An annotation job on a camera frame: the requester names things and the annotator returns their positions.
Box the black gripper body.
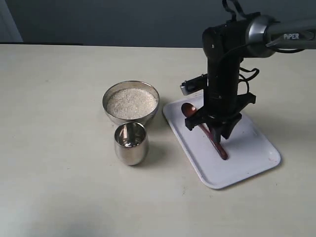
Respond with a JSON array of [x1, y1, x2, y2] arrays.
[[185, 55, 256, 130]]

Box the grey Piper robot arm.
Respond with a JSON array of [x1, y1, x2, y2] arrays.
[[182, 15, 316, 143]]

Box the silver metal bowl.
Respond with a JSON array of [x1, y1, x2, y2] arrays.
[[102, 80, 160, 125]]

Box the shiny steel cup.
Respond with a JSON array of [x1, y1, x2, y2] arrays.
[[114, 122, 149, 166]]

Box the white plastic tray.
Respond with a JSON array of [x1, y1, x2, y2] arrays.
[[162, 94, 281, 189]]

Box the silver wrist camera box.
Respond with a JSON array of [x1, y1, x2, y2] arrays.
[[180, 74, 207, 96]]

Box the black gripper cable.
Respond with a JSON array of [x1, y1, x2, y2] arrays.
[[237, 66, 260, 96]]

